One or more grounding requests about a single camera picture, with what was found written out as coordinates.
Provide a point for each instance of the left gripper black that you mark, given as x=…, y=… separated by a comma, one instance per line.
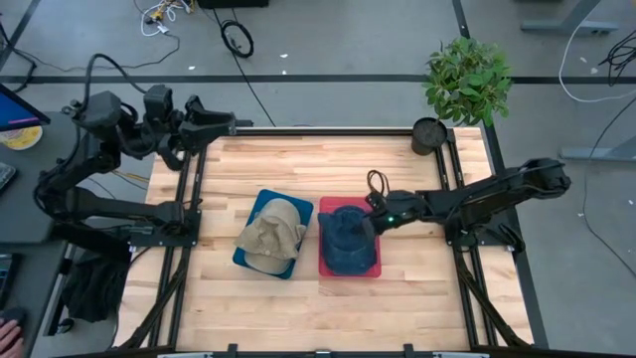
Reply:
x=174, y=149

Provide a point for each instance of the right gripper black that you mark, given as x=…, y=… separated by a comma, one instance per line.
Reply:
x=375, y=225

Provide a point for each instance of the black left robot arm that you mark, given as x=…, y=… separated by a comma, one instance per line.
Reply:
x=99, y=204

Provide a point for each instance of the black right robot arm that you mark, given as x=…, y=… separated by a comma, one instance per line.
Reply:
x=497, y=194

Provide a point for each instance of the red plastic bin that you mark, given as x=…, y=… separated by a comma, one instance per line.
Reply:
x=338, y=201

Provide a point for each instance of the blue plastic bin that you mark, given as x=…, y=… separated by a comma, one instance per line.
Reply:
x=261, y=201

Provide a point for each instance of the black plant pot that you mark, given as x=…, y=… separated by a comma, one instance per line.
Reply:
x=429, y=135

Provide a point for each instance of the black box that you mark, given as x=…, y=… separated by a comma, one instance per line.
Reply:
x=233, y=3

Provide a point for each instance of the silver clamp plate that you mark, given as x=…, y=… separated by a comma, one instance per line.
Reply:
x=459, y=355
x=184, y=355

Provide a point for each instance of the green leafy plant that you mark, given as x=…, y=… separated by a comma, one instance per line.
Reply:
x=467, y=79

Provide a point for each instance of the yellow round disc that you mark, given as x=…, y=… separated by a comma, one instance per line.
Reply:
x=25, y=139

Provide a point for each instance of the black bag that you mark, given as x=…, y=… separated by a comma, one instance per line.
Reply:
x=97, y=286

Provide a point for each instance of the computer monitor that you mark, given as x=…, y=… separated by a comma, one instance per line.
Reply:
x=15, y=112

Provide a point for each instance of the dark grey desk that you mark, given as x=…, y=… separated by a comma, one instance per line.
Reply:
x=20, y=199

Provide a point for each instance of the dark keyboard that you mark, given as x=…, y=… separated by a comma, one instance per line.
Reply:
x=6, y=176

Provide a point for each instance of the grey table foot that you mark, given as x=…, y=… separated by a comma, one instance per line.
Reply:
x=566, y=25
x=596, y=151

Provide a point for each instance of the black computer mouse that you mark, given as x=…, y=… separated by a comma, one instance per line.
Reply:
x=14, y=314

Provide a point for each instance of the person's hand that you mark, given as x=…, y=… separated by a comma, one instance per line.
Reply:
x=10, y=340

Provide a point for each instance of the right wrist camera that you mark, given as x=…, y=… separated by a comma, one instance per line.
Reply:
x=376, y=201

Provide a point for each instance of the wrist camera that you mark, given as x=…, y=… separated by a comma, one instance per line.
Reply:
x=376, y=201
x=158, y=102

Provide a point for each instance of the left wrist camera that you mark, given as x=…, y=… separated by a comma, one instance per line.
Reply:
x=158, y=102

